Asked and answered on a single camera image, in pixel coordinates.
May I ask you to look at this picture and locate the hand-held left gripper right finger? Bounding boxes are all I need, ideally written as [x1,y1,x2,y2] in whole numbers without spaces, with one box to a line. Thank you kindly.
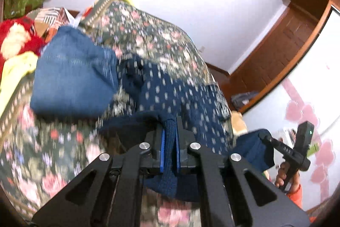
[174,116,311,227]

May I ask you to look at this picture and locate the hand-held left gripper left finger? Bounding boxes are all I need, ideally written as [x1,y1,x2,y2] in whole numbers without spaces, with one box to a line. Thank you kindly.
[32,124,168,227]

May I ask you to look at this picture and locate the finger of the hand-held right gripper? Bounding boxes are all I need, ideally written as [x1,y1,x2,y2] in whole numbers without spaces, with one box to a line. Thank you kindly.
[259,133,296,160]

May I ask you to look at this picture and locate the navy patterned hoodie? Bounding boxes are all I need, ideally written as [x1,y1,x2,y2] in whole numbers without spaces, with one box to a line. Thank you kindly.
[97,54,275,202]

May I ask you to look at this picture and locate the person's right forearm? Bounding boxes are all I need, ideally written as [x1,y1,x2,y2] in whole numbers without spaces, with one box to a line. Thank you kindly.
[285,184,305,210]

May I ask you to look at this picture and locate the person's right hand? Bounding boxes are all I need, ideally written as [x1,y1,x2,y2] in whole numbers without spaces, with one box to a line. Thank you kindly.
[274,162,300,193]

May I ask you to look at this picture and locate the grey bag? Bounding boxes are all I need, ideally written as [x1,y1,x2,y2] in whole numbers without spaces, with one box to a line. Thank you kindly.
[231,91,259,110]

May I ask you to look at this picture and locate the brown wooden door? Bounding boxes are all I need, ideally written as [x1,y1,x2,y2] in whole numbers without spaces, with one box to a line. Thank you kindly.
[231,4,323,100]

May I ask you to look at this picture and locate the blue denim jeans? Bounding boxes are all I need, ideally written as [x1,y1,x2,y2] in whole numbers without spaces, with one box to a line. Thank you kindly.
[30,26,120,120]

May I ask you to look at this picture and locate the dark floral bedspread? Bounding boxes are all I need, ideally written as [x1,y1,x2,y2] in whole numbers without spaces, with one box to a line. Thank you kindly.
[0,0,234,227]

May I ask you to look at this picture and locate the pale yellow cloth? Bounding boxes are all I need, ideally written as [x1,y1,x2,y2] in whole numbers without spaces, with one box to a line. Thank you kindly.
[0,53,39,116]

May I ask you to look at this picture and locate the patchwork cloth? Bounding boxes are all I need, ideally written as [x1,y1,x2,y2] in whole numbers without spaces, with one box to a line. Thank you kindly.
[27,7,80,36]

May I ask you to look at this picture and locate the red plush toy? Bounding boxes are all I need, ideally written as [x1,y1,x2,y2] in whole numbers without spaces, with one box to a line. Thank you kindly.
[0,17,47,76]

